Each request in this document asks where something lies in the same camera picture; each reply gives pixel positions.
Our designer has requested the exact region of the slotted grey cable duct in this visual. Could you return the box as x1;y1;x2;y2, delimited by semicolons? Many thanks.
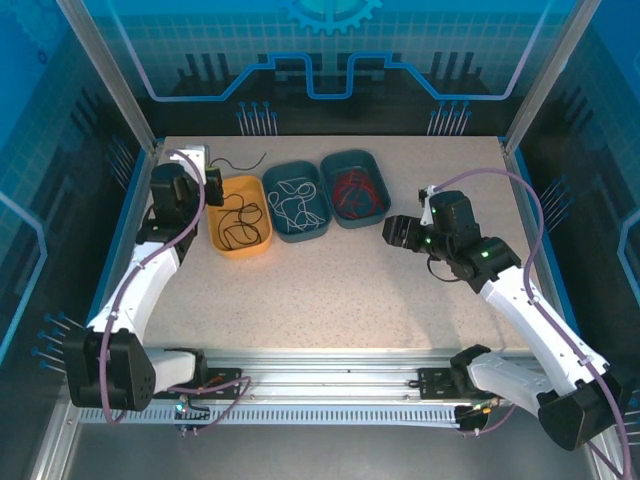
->
78;405;464;426

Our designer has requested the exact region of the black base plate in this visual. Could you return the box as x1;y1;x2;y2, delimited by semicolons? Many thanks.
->
164;367;246;401
417;367;509;401

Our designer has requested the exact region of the orange plastic bin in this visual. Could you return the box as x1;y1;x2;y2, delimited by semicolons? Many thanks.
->
207;173;274;260

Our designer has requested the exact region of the teal plastic bin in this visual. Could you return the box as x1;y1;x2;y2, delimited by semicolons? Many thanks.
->
262;159;332;245
318;148;391;231

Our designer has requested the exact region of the aluminium side rail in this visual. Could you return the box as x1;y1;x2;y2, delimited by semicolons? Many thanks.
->
499;139;584;361
82;141;166;362

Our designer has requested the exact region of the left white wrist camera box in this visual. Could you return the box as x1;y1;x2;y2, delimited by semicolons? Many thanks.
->
169;144;209;172

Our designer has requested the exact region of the black connector hub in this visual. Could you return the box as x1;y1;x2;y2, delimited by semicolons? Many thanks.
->
455;399;502;436
172;399;212;437

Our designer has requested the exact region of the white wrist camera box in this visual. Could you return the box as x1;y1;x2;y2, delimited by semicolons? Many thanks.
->
418;185;437;227
169;144;209;172

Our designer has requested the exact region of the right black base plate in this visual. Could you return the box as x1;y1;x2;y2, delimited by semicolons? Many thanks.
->
417;367;509;401

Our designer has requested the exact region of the black cable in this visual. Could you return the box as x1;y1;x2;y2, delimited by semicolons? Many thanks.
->
208;152;269;250

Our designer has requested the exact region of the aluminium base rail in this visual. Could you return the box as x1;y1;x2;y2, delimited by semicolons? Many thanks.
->
64;347;599;407

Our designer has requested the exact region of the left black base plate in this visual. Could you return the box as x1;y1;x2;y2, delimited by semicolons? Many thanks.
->
164;367;246;401

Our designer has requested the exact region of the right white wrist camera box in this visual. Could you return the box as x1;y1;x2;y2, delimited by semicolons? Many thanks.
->
418;185;437;227

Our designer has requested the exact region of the steel lower panel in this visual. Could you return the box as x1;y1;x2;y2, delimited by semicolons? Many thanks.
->
29;399;636;480

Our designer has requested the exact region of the aluminium frame post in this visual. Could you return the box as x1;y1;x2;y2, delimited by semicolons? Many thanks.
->
55;0;164;154
502;0;601;156

